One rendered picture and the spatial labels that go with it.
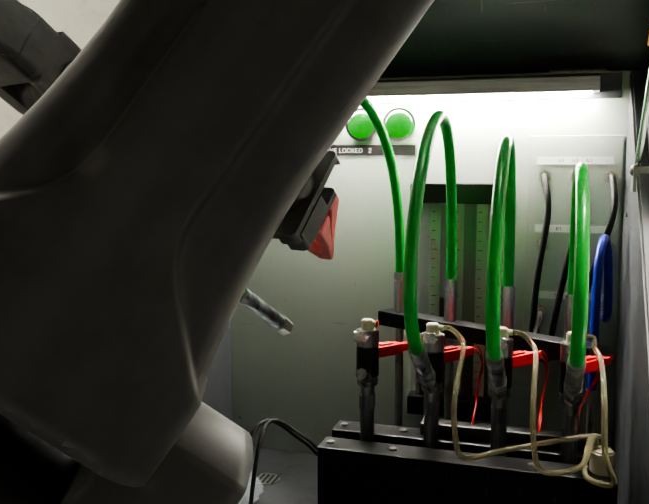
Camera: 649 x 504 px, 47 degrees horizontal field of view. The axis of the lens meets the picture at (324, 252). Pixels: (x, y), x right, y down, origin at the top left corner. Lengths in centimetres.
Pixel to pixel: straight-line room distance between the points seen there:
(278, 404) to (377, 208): 38
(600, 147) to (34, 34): 78
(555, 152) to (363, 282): 36
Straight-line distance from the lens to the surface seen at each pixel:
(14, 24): 71
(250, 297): 85
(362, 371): 90
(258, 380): 130
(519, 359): 91
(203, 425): 16
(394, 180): 107
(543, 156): 114
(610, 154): 115
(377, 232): 118
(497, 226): 74
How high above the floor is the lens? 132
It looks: 7 degrees down
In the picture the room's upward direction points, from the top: straight up
